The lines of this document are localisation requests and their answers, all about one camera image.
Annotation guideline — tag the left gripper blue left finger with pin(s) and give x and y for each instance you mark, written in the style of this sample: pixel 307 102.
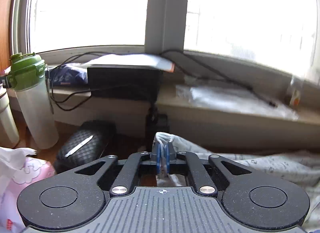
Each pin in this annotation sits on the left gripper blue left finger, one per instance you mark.
pixel 156 156

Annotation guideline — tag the black box on sill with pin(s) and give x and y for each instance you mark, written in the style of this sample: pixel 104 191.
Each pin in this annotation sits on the black box on sill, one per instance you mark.
pixel 125 82

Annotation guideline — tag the black quilted case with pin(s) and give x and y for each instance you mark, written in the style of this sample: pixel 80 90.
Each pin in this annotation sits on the black quilted case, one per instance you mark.
pixel 87 144

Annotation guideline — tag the glass jar orange label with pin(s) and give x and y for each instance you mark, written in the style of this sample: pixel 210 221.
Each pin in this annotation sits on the glass jar orange label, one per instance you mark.
pixel 294 92

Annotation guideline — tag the papers on black box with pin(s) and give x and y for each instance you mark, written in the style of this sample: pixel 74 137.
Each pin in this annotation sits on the papers on black box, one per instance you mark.
pixel 136 60

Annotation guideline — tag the clear plastic bag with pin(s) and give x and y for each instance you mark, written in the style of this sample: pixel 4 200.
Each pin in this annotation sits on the clear plastic bag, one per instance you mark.
pixel 233 101

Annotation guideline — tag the pink tissue pack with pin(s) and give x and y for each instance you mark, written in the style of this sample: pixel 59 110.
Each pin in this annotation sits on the pink tissue pack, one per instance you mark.
pixel 19 169

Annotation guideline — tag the green lid shaker bottle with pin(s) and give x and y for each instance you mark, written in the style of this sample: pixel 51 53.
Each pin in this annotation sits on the green lid shaker bottle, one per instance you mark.
pixel 27 78

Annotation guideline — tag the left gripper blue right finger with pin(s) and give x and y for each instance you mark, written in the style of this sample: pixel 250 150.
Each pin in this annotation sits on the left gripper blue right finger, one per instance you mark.
pixel 169 155

